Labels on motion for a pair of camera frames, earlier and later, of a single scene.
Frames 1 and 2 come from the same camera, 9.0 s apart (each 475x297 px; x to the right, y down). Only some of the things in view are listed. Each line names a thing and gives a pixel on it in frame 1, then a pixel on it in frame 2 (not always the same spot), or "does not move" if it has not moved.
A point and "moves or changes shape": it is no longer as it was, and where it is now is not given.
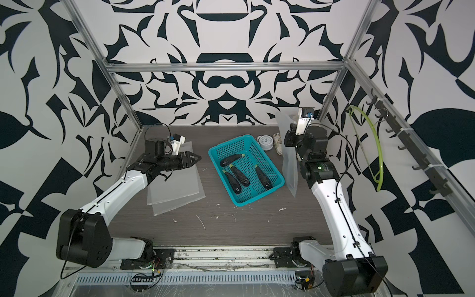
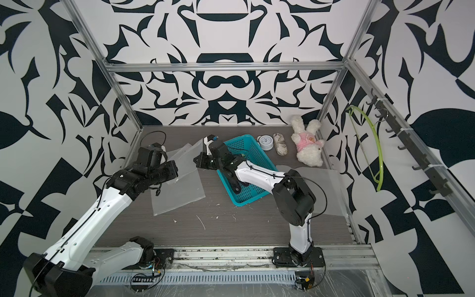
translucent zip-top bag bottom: [168, 193] does not move
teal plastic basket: [253, 156] does not move
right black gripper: [291, 141] → [201, 161]
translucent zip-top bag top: [290, 166] moves or changes shape
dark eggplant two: [233, 182] does not move
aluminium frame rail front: [209, 259] does not move
